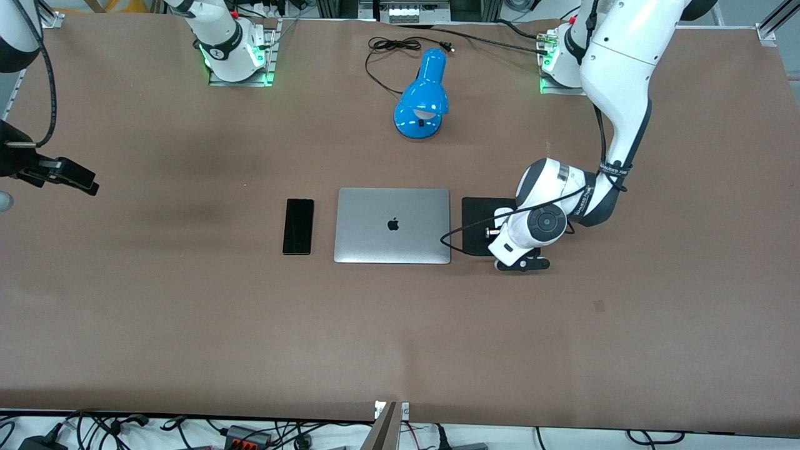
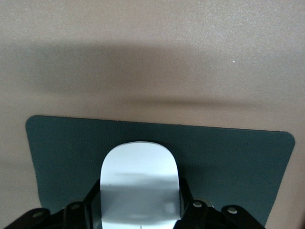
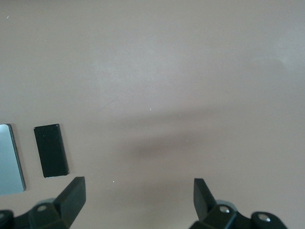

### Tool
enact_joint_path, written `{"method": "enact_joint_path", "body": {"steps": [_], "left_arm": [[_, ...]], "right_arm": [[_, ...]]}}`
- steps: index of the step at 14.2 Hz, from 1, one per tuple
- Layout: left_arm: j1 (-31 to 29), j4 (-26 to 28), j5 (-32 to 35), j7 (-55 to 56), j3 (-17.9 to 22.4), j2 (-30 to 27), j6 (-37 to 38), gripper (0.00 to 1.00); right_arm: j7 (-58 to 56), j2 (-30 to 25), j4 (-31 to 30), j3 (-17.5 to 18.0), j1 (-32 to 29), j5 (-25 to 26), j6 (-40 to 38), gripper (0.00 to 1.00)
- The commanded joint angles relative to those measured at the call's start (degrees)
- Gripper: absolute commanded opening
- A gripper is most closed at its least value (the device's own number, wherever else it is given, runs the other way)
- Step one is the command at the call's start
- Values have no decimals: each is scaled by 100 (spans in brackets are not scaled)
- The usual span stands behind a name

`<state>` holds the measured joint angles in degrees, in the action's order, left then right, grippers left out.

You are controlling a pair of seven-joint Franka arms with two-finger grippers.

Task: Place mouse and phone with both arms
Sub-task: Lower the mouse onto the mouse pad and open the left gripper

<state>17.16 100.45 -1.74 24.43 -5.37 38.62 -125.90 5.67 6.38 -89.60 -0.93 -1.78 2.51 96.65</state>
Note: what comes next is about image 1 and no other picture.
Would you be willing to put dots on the white metal bracket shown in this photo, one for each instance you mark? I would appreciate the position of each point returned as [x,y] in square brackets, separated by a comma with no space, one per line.
[404,410]

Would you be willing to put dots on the black orange connector block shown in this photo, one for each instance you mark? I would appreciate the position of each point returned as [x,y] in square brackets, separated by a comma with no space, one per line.
[247,435]

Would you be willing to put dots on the black plug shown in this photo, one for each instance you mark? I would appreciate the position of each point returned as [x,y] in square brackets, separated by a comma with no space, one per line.
[442,437]

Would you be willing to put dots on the blue desk lamp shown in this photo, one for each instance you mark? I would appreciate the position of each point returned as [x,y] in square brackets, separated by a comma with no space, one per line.
[422,94]

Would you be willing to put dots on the black power adapter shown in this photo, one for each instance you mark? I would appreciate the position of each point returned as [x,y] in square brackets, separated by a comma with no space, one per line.
[40,444]

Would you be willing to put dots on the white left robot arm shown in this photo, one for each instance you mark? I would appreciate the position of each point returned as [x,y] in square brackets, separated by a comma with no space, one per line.
[619,75]

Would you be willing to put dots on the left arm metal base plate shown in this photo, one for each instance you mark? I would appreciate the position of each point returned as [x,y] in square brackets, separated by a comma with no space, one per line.
[553,87]

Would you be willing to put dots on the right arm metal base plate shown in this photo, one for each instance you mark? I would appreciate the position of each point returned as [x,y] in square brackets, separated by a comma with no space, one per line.
[272,44]

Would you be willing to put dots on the silver closed laptop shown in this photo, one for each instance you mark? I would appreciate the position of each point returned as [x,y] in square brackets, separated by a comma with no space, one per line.
[392,225]

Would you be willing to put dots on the aluminium frame profile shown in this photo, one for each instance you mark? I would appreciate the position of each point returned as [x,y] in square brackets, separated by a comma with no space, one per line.
[775,25]

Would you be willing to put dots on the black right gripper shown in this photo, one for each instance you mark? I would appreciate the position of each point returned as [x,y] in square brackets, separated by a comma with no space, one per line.
[14,159]

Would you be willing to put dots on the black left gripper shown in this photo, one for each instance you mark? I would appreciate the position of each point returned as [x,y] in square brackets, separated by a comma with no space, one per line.
[492,236]

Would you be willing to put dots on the black mouse pad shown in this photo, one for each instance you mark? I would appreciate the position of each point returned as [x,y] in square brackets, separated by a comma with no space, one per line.
[481,209]

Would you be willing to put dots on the black smartphone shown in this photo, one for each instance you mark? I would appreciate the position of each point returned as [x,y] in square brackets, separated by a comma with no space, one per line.
[298,226]

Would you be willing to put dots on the metal socket box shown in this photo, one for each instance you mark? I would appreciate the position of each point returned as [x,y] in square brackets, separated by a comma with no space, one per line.
[412,12]

